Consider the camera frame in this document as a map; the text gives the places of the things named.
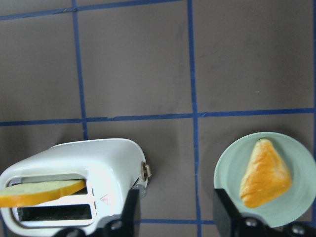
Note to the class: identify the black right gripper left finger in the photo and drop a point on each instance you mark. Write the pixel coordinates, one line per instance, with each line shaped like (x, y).
(125, 224)

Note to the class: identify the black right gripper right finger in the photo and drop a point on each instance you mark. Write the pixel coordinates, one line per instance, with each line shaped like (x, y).
(230, 222)

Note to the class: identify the white two-slot toaster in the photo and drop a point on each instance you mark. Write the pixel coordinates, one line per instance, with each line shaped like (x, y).
(109, 168)

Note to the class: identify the triangular golden pastry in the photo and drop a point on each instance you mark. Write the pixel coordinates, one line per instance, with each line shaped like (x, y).
(267, 176)

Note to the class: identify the light green plate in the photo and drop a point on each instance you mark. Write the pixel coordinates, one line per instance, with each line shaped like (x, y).
(285, 209)

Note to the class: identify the toast bread slice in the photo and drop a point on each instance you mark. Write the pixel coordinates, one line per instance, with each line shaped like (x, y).
(28, 194)

